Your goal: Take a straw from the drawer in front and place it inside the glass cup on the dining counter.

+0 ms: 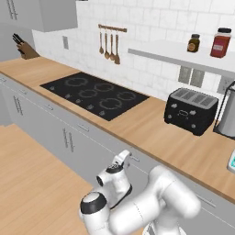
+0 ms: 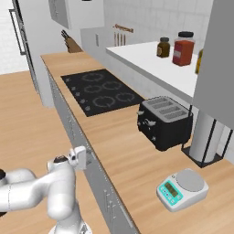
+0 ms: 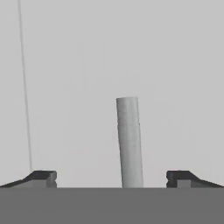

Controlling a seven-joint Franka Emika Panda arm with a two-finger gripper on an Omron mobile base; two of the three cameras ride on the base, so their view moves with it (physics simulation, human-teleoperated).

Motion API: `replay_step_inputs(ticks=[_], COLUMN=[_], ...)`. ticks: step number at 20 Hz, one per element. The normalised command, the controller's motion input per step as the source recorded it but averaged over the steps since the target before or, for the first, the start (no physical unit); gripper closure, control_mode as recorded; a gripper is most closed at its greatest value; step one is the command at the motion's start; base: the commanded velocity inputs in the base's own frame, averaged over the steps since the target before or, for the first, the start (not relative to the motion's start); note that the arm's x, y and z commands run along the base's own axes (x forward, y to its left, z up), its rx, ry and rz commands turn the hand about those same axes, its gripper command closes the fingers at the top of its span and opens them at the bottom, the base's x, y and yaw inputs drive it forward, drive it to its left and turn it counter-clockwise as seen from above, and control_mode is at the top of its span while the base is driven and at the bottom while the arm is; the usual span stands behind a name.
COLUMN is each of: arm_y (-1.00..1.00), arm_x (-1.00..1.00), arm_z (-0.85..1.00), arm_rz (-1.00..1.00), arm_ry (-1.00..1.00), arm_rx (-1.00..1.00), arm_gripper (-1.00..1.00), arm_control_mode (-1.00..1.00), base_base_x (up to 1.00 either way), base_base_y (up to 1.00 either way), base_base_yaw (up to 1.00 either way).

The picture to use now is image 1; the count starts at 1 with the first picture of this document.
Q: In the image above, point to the black hob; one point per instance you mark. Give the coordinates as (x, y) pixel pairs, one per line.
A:
(95, 95)

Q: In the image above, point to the wooden hanging spatula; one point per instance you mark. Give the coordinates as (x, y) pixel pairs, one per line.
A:
(117, 58)

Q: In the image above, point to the red jar with black lid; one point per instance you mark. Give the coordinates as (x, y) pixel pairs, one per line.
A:
(221, 44)

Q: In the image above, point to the small wooden hanging spoon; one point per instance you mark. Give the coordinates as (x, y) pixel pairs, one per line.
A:
(101, 49)

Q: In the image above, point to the white wall shelf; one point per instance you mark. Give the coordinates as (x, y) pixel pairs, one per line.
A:
(183, 55)

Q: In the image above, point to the black toaster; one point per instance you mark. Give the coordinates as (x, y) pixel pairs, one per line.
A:
(189, 113)

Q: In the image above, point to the grey wall socket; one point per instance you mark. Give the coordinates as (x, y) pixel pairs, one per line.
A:
(184, 75)
(197, 78)
(65, 42)

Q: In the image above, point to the brown knife block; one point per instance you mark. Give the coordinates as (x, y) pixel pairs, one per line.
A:
(28, 50)

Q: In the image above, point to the grey wall cupboard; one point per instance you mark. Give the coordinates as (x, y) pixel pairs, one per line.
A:
(46, 13)

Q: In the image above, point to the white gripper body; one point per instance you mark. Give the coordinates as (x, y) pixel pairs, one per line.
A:
(122, 156)

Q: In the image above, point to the teal kitchen scale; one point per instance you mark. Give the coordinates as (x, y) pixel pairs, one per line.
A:
(232, 162)

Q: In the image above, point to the grey drawer front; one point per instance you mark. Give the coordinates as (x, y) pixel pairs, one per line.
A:
(56, 114)
(143, 166)
(27, 97)
(91, 136)
(214, 211)
(4, 84)

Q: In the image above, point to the grey cupboard door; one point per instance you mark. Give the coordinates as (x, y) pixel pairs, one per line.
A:
(29, 122)
(52, 137)
(7, 107)
(85, 159)

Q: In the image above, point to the wooden hanging ladle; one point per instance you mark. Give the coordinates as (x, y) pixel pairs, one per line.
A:
(106, 54)

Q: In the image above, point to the silver and black coffee machine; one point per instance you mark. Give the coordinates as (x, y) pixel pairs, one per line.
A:
(229, 116)

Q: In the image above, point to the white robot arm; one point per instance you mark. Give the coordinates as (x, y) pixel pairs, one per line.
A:
(159, 202)

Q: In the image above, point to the wooden utensil rail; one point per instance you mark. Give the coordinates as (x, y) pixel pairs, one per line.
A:
(112, 28)

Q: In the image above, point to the brown spice jar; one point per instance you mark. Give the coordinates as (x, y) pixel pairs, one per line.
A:
(193, 44)

